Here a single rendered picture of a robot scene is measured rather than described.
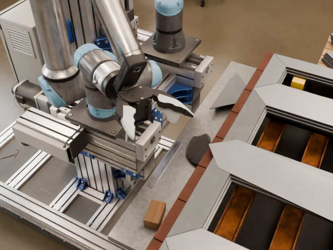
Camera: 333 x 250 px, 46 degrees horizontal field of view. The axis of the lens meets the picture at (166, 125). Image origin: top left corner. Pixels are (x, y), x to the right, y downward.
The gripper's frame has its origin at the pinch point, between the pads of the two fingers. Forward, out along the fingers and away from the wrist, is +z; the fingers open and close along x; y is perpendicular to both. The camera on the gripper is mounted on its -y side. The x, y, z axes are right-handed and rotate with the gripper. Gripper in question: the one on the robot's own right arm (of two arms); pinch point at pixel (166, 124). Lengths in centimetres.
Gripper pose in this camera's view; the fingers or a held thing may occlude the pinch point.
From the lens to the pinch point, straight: 79.1
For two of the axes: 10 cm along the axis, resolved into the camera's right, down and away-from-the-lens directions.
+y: -1.1, 7.7, 6.3
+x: -8.0, 3.0, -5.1
